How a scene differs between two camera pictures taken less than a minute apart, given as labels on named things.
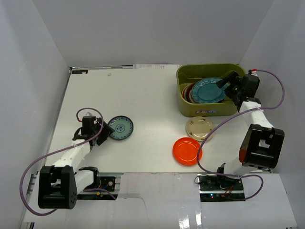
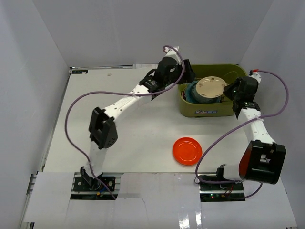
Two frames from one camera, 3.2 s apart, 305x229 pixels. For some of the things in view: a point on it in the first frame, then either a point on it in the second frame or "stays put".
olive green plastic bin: x=187 y=74 stays put
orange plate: x=185 y=151 stays put
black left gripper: x=103 y=134 → x=188 y=71
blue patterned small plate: x=123 y=126 → x=203 y=99
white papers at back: x=156 y=66 stays put
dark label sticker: x=79 y=72 stays put
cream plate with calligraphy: x=198 y=128 → x=210 y=87
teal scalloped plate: x=207 y=90 → x=188 y=92
